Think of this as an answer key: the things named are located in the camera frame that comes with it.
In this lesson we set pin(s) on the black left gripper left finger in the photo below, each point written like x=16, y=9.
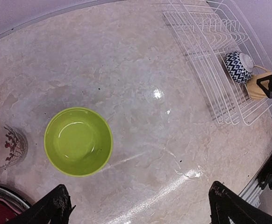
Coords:
x=54, y=208

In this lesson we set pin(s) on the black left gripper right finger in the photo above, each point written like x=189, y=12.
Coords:
x=226, y=206

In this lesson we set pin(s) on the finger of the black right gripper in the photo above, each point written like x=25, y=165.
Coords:
x=265, y=84

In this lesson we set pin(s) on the pale yellow cup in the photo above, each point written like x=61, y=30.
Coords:
x=253, y=89

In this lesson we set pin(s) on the pink polka dot plate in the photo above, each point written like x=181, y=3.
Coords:
x=13, y=200

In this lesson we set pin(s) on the lime green bowl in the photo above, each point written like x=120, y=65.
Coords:
x=78, y=141

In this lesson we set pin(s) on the white shell pattern mug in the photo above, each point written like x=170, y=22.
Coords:
x=13, y=146

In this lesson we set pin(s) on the blue white patterned cup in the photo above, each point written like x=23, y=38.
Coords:
x=239, y=66

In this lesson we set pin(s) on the front aluminium rail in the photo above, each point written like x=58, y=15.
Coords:
x=252, y=192

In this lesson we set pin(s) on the white wire dish rack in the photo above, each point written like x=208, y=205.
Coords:
x=206, y=31

